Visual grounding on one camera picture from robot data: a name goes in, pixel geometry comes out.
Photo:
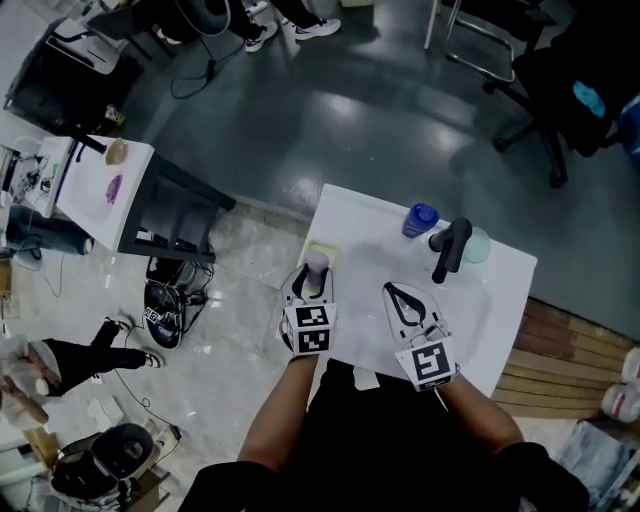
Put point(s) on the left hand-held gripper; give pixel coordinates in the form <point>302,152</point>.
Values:
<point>312,330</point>

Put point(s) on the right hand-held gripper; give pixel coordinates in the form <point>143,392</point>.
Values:
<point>430,362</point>

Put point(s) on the person's right forearm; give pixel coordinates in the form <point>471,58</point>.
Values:
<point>480,415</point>

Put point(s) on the person's left forearm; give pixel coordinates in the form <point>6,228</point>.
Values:
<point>275,415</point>

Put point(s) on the black sink faucet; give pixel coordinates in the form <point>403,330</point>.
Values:
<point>447,245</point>

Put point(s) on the blue plastic bottle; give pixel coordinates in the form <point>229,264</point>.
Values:
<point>419,222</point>

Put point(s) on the clear green cup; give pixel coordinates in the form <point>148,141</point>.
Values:
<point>477,247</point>

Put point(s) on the person's black clothing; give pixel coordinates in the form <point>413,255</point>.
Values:
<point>380,450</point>

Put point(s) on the wooden pallet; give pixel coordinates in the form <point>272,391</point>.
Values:
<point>560,360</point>

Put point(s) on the purple cloth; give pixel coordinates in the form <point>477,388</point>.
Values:
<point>113,189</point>

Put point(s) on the dark table with white basin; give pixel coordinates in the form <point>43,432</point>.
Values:
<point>100,210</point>

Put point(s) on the red and white sneaker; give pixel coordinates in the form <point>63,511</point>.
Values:
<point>622,402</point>
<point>632,365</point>

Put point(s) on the beige bowl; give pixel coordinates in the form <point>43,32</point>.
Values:
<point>116,151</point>

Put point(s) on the black and white backpack rig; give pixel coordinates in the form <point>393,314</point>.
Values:
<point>120,455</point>

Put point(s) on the small black faucet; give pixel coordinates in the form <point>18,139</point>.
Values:
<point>92,145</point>

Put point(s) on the teal object on chair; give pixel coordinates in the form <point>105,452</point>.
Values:
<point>589,99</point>

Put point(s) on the black office chair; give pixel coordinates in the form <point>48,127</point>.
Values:
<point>565,60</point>

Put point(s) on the black oval hanging rig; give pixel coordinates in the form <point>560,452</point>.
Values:
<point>207,12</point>

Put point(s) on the white cluttered desk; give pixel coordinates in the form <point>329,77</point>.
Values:
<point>35,170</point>

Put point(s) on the black equipment case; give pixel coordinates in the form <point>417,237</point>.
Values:
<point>70,85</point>

